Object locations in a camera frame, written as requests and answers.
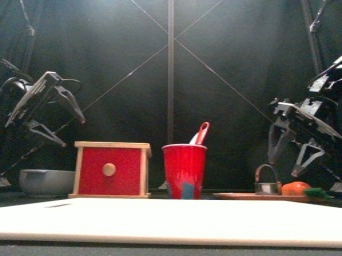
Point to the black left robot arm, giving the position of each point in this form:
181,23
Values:
14,88

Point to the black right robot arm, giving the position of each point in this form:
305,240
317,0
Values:
329,78

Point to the grey bowl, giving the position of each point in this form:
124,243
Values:
46,181

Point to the orange fruit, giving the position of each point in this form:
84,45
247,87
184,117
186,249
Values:
296,188

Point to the green toy vegetable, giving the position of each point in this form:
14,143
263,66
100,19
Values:
319,192

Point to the wooden tray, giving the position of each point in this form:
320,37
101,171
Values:
263,196

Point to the red wooden drawer box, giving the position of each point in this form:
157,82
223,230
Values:
110,170

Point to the red plastic cup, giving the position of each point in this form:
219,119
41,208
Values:
184,170

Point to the white cutting board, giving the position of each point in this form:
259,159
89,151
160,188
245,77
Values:
169,220

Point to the slanted metal frame pole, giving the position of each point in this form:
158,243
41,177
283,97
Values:
312,36

